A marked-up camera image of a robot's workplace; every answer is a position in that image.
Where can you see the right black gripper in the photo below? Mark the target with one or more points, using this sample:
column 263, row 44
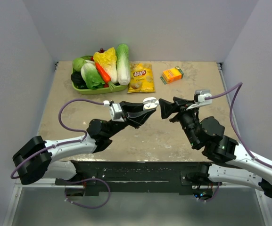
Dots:
column 167, row 108

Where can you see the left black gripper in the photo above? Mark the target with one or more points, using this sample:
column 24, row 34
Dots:
column 136, row 116

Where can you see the white earbud charging case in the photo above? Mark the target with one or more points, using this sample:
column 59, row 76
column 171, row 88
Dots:
column 150, row 103

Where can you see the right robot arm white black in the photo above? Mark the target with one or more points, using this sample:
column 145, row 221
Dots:
column 230, row 162

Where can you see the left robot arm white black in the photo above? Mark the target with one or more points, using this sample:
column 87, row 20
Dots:
column 40, row 158

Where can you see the green plastic vegetable tray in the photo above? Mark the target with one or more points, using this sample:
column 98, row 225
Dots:
column 99, row 91

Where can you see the orange green carton box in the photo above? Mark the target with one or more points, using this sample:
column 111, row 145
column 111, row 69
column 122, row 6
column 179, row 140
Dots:
column 171, row 75

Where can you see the yellow Lays chips bag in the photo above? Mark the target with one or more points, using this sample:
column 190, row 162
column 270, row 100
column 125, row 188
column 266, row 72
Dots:
column 141, row 79

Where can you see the orange toy carrot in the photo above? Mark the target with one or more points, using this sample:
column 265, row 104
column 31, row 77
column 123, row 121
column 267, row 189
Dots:
column 105, row 77

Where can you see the tall green napa cabbage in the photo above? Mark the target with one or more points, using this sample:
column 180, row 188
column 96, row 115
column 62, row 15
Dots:
column 123, row 64

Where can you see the green white bok choy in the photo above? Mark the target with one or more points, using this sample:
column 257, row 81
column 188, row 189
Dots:
column 91, row 77

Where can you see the yellow toy cabbage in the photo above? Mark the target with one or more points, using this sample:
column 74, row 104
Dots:
column 107, row 60

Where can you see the dark green toy vegetable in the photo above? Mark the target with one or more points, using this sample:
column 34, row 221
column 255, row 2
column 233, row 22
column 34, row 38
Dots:
column 78, row 81

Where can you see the round green cabbage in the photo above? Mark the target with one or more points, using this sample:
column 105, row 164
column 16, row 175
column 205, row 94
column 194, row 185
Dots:
column 78, row 63

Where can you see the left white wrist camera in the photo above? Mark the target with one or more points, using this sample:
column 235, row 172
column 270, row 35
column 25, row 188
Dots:
column 115, row 110

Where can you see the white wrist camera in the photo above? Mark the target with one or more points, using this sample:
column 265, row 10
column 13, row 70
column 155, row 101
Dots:
column 201, row 98
column 115, row 110

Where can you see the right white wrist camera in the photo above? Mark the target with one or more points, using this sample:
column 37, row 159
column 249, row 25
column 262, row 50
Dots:
column 201, row 98

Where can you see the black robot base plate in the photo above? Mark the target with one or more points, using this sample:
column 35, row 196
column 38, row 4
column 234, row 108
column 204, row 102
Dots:
column 95, row 177

